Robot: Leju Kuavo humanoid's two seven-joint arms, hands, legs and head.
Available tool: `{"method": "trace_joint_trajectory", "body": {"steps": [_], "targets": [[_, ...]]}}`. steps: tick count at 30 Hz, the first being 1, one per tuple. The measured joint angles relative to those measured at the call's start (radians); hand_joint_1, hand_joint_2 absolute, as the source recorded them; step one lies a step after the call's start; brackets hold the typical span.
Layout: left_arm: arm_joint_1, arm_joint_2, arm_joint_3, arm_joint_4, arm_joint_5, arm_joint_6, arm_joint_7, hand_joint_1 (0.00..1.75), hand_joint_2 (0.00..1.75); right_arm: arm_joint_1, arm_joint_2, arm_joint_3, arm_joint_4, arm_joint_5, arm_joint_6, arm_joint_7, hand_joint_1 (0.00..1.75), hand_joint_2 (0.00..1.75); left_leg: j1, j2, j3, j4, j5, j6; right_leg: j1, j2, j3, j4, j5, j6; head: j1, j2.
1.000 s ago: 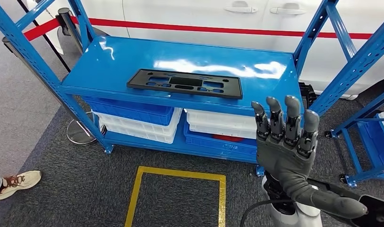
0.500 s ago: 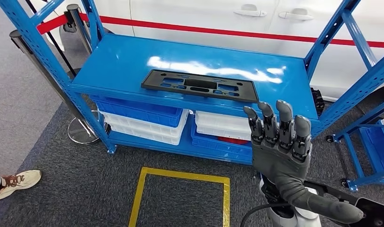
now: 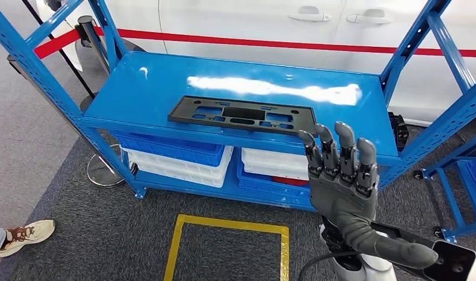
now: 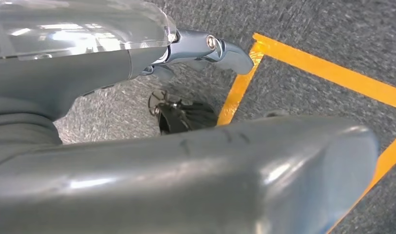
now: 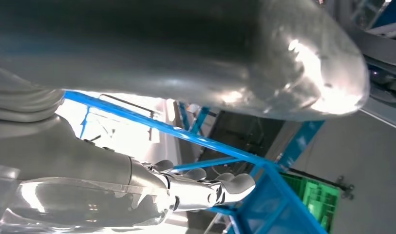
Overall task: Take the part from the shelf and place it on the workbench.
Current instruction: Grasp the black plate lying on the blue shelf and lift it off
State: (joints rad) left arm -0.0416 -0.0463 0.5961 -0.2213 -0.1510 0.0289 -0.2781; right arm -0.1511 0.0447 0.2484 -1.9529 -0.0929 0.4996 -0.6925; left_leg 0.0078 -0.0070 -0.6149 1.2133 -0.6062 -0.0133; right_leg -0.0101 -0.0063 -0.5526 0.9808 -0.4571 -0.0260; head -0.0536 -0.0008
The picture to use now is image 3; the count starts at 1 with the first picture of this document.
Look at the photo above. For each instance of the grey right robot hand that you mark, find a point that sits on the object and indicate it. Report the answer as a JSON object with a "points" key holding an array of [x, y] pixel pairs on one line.
{"points": [[346, 197]]}

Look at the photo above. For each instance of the black plastic plate frame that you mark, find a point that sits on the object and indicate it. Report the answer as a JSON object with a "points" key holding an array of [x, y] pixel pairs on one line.
{"points": [[183, 112]]}

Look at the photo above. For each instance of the red part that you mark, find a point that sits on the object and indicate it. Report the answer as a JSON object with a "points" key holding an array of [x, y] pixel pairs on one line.
{"points": [[288, 181]]}

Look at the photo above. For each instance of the blue metal shelf rack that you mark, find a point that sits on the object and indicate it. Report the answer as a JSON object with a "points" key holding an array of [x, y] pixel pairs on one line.
{"points": [[144, 97], [449, 201]]}

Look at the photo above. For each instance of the white plastic crate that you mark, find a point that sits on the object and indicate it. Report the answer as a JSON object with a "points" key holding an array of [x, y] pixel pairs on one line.
{"points": [[183, 168], [272, 173], [183, 180], [268, 157]]}

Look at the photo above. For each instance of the blue plastic crate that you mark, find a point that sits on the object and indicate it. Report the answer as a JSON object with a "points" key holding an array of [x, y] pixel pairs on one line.
{"points": [[175, 151], [268, 191]]}

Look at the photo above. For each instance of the yellow tape square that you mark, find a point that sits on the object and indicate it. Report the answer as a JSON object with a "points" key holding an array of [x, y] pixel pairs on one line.
{"points": [[285, 252]]}

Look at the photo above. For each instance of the black object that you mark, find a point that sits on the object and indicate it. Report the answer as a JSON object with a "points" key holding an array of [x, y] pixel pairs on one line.
{"points": [[400, 132]]}

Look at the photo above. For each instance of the red barrier belt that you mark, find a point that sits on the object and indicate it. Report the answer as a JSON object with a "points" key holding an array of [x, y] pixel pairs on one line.
{"points": [[261, 42], [55, 44]]}

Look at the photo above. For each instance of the white car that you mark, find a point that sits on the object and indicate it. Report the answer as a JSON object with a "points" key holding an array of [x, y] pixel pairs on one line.
{"points": [[241, 19]]}

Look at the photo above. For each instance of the person's foot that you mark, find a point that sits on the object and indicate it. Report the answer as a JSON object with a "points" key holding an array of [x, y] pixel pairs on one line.
{"points": [[28, 236]]}

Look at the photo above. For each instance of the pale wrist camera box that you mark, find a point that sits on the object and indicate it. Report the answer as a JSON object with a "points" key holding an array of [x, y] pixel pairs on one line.
{"points": [[455, 263]]}

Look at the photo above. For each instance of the chrome stanchion post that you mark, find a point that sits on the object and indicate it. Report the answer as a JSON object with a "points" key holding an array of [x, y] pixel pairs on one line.
{"points": [[106, 174]]}

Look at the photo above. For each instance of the black-topped stanchion post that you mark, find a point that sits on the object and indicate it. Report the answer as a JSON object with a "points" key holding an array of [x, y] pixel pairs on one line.
{"points": [[86, 27]]}

